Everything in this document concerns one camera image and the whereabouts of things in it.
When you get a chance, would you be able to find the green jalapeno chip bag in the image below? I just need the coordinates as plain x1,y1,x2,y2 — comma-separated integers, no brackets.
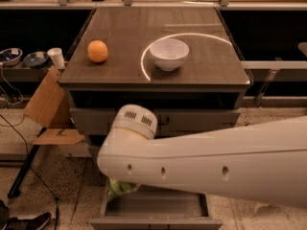
106,177,140,202

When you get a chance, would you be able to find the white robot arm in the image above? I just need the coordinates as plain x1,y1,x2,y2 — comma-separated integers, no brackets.
97,104,307,208

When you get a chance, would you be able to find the grey drawer cabinet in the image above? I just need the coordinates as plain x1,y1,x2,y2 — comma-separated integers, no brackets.
59,6,252,230

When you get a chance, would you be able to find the top grey drawer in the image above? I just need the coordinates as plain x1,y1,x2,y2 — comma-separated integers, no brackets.
70,107,240,137

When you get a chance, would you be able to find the grey drawer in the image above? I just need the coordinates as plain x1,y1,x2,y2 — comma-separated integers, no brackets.
90,179,224,230
70,107,240,137
87,145,101,164

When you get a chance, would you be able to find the middle grey drawer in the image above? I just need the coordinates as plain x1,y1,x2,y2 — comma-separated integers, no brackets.
87,145,101,164

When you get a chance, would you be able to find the bottom grey drawer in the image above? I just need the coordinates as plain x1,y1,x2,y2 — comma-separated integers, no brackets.
90,179,224,230

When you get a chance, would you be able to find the white ceramic bowl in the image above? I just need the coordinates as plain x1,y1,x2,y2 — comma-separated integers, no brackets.
150,38,189,71

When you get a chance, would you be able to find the orange fruit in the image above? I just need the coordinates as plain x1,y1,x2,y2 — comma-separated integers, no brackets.
87,40,108,63

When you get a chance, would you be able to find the brown cardboard box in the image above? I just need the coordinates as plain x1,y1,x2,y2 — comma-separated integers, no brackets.
24,66,84,146

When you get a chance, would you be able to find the white paper cup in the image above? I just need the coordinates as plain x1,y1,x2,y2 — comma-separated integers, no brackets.
47,48,65,69

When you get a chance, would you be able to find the dark blue bowl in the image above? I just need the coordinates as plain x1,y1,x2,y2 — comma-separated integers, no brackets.
23,51,49,69

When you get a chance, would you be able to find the black left table leg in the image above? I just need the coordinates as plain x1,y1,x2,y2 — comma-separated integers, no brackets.
8,131,39,199

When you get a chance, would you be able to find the light patterned bowl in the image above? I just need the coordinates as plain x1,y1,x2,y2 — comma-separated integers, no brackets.
0,48,23,66

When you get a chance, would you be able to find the black shoe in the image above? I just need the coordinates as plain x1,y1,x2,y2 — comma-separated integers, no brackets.
2,213,51,230

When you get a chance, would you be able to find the black floor cable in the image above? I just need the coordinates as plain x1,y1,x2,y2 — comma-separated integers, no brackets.
0,112,60,230

